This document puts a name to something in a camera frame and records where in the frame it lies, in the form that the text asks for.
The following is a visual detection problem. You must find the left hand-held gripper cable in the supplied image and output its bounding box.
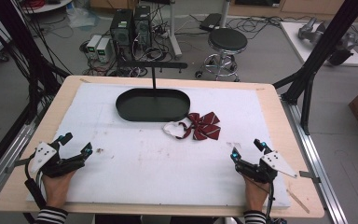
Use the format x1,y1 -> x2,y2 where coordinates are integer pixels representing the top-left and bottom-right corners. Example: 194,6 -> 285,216
23,154 -> 48,210

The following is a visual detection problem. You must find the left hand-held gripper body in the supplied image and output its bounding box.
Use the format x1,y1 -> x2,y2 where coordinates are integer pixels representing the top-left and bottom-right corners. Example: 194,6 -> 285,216
30,141 -> 87,179

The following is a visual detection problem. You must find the hand-held gripper cable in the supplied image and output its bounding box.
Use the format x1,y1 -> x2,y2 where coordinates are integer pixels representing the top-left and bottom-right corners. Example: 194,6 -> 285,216
23,154 -> 48,210
264,181 -> 277,224

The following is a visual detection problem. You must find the red striped bow tie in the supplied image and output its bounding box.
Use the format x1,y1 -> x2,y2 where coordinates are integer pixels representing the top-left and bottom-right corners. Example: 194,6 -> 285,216
162,111 -> 223,142

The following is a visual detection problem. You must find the grey robot device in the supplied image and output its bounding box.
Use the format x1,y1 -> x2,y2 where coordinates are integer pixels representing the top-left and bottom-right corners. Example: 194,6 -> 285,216
297,16 -> 358,67

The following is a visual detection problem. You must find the black computer tower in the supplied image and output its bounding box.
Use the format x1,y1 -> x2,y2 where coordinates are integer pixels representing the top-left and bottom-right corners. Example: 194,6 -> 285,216
109,8 -> 135,49
132,5 -> 153,49

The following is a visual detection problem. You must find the black hanger stand with tray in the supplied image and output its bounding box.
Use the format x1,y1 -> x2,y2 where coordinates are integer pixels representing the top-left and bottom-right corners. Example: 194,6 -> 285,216
115,61 -> 191,123

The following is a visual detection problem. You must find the metal clamp bracket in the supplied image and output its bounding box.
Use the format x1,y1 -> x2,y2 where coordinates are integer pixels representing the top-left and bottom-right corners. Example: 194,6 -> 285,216
298,170 -> 322,184
5,158 -> 30,175

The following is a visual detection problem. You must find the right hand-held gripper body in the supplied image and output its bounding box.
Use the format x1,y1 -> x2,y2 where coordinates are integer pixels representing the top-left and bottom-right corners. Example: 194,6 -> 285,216
234,150 -> 299,185

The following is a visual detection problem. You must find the person's left hand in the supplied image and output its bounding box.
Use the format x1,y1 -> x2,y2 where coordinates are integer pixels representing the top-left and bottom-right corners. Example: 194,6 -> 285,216
41,169 -> 77,210

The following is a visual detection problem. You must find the black metal frame post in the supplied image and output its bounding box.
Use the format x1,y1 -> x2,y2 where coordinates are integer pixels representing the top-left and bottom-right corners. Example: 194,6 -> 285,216
272,0 -> 358,136
0,0 -> 73,125

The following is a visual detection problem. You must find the flat black box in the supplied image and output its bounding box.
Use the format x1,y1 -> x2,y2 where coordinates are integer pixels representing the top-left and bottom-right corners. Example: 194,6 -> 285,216
199,12 -> 223,33

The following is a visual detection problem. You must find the white power supply unit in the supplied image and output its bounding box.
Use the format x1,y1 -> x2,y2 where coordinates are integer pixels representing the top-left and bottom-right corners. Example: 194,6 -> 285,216
95,36 -> 112,64
86,34 -> 103,61

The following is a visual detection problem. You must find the thin wooden stick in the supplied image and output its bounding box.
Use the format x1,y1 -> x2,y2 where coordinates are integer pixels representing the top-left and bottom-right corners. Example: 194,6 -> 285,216
285,189 -> 311,215

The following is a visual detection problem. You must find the white foam board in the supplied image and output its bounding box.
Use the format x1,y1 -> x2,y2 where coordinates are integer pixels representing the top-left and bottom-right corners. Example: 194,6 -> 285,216
25,81 -> 292,210

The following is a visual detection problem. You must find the grey table leg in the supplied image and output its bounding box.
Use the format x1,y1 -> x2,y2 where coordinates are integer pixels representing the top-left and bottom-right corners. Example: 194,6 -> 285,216
167,0 -> 184,61

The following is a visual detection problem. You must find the black round stool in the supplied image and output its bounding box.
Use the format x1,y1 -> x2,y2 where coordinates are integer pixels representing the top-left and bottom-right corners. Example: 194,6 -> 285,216
194,27 -> 249,83

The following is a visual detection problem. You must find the right hand-held gripper cable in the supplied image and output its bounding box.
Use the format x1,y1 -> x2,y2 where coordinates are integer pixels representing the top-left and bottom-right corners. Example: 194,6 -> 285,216
264,181 -> 277,224

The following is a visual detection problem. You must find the white floor board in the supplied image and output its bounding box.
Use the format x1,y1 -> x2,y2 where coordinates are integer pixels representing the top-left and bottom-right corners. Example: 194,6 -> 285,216
279,21 -> 358,67

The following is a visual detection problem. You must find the round white table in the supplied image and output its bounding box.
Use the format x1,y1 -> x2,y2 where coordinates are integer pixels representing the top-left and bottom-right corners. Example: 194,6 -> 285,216
21,0 -> 75,15

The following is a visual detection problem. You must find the aluminium rail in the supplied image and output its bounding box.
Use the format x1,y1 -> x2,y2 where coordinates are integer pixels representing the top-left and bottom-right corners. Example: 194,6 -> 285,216
0,102 -> 55,213
280,96 -> 351,224

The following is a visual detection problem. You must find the person's right hand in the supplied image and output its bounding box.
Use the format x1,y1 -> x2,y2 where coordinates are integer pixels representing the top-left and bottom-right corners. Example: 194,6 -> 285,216
242,175 -> 271,213

